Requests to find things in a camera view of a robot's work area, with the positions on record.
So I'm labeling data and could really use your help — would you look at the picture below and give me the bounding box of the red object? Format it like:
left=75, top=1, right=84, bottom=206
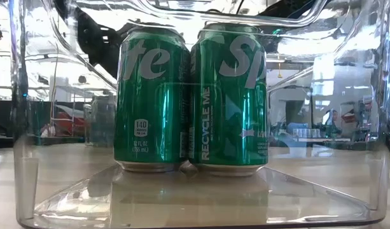
left=40, top=106, right=87, bottom=137

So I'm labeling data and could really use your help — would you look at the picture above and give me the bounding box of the person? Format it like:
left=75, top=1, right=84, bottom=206
left=321, top=109, right=342, bottom=136

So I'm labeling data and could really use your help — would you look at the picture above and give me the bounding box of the red storage bin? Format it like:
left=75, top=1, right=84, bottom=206
left=340, top=109, right=358, bottom=125

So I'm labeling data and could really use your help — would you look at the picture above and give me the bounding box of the white desk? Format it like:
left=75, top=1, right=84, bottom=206
left=289, top=136, right=353, bottom=143

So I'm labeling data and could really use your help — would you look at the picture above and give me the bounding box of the clear plastic bin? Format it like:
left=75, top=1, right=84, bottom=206
left=8, top=0, right=390, bottom=229

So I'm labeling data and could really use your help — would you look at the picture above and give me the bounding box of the green Sprite soda can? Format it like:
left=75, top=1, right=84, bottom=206
left=113, top=27, right=192, bottom=174
left=190, top=22, right=269, bottom=177

